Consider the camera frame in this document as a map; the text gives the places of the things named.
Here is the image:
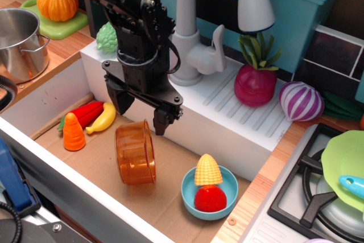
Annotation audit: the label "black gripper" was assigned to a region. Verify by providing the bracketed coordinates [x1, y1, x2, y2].
[102, 50, 183, 135]

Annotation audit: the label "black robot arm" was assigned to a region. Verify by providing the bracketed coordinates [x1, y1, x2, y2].
[92, 0, 183, 135]

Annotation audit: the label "orange translucent plastic pot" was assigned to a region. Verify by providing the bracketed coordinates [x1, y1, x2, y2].
[115, 120, 156, 186]

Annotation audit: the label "white toy sink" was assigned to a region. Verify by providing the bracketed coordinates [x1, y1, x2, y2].
[1, 44, 290, 242]

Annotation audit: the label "stainless steel pot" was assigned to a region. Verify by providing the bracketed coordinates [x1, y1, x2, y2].
[1, 8, 50, 84]

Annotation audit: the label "yellow toy banana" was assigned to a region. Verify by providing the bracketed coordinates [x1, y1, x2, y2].
[85, 102, 116, 134]

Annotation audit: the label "red toy pepper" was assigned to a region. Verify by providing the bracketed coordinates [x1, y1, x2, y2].
[70, 101, 104, 129]

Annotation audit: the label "orange toy carrot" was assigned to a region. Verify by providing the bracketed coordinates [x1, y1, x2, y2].
[63, 112, 86, 151]

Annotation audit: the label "green toy artichoke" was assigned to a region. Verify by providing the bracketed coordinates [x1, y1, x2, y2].
[96, 22, 118, 52]

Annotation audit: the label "yellow toy corn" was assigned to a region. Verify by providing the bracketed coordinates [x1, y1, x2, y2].
[195, 154, 223, 186]

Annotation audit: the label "red toy tomato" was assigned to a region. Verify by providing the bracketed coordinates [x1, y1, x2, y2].
[194, 185, 227, 212]

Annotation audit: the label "magenta toy beet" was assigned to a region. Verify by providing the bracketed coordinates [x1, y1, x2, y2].
[234, 32, 282, 108]

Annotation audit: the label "light blue bowl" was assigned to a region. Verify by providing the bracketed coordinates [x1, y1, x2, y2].
[181, 166, 239, 221]

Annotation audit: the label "green cutting board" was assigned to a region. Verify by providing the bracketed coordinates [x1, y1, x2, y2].
[20, 0, 88, 40]

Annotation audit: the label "orange toy pumpkin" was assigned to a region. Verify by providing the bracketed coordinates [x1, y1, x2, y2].
[36, 0, 79, 22]

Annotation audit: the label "grey toy faucet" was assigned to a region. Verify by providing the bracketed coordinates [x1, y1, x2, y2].
[169, 0, 275, 86]

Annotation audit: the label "blue clamp block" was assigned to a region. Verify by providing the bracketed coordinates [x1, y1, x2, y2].
[1, 139, 32, 212]

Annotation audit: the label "purple white toy onion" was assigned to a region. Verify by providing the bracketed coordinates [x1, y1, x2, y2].
[279, 81, 325, 122]

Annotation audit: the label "dark green toy leaves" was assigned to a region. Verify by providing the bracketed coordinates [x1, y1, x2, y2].
[322, 91, 363, 121]

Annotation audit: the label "teal plastic bin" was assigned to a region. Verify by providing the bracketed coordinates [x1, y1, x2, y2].
[144, 0, 353, 74]

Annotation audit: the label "black stove grate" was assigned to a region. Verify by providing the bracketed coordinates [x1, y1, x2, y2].
[267, 123, 363, 242]

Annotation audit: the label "light green plate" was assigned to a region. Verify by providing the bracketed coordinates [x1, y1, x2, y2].
[321, 130, 363, 212]

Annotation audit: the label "black cable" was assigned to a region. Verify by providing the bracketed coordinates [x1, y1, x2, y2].
[0, 75, 19, 112]

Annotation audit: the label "turquoise utensil handle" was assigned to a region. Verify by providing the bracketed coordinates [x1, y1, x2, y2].
[339, 175, 364, 199]

